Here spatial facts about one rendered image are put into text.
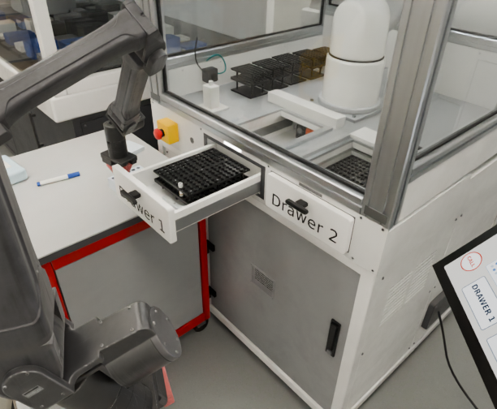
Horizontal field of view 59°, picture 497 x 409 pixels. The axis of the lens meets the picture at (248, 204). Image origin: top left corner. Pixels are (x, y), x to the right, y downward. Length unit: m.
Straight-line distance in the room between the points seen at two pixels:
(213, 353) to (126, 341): 1.50
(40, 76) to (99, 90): 1.15
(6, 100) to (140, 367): 0.51
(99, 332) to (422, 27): 0.71
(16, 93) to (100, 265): 0.73
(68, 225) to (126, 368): 0.97
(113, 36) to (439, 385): 1.70
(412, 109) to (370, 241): 0.34
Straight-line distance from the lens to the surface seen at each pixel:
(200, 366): 1.89
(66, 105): 1.93
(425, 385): 1.98
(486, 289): 0.86
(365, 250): 1.11
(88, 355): 0.44
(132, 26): 0.87
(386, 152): 0.96
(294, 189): 1.16
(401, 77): 0.91
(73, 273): 1.39
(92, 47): 0.85
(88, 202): 1.46
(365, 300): 1.21
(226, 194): 1.21
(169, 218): 1.09
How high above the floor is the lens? 1.55
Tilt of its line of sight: 35 degrees down
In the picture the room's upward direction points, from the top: 1 degrees clockwise
